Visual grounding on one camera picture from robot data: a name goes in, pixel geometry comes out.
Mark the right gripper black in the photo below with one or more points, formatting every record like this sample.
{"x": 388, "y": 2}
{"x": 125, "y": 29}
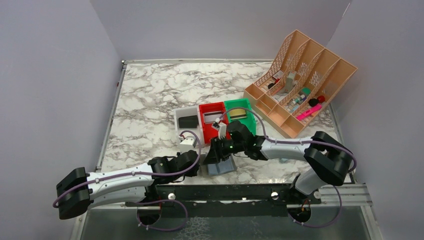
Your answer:
{"x": 219, "y": 149}

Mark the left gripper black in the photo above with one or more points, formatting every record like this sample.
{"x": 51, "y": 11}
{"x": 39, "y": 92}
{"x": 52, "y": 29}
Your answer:
{"x": 194, "y": 158}

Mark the grey card holder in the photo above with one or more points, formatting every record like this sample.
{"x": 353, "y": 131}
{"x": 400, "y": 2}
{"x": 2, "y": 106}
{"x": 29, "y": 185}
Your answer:
{"x": 216, "y": 169}

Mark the black card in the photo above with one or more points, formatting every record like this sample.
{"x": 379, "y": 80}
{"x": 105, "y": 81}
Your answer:
{"x": 188, "y": 122}

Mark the red plastic bin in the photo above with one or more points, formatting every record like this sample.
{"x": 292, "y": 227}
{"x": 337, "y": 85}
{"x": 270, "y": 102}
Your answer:
{"x": 208, "y": 130}

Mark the white plastic bin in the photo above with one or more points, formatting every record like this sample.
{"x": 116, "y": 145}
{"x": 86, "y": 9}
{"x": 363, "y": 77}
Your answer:
{"x": 185, "y": 111}

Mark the green plastic bin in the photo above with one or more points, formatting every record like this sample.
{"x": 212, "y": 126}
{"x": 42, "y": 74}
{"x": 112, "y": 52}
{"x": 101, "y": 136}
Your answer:
{"x": 243, "y": 103}

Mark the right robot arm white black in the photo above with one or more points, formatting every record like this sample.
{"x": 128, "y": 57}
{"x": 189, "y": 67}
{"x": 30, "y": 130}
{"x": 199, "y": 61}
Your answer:
{"x": 329, "y": 160}

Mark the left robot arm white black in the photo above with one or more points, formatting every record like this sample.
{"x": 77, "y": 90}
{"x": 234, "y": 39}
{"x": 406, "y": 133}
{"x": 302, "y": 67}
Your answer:
{"x": 80, "y": 191}

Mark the silver card with stripe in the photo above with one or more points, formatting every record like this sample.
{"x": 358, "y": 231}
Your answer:
{"x": 210, "y": 117}

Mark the gold card with stripe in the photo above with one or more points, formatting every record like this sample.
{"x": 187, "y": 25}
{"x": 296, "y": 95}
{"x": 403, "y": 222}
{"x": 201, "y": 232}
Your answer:
{"x": 237, "y": 113}

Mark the pink highlighter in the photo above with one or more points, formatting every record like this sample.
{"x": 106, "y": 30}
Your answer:
{"x": 309, "y": 112}

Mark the red white small box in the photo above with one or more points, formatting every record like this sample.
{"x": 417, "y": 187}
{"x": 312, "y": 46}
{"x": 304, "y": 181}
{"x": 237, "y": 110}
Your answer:
{"x": 278, "y": 75}

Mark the grey box in organizer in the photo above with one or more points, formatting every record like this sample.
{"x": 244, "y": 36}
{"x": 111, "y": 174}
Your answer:
{"x": 289, "y": 82}

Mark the green capped glue stick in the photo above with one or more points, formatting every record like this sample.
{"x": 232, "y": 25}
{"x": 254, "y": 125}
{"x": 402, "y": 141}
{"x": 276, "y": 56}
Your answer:
{"x": 302, "y": 95}

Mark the peach desk organizer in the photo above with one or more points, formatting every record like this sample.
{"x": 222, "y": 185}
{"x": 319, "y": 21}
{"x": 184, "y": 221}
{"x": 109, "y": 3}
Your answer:
{"x": 317, "y": 67}

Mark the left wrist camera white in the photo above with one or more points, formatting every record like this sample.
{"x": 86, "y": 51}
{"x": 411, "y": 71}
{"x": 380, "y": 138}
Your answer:
{"x": 187, "y": 144}

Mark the black mounting rail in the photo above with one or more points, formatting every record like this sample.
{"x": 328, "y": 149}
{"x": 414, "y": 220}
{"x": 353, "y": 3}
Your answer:
{"x": 222, "y": 200}

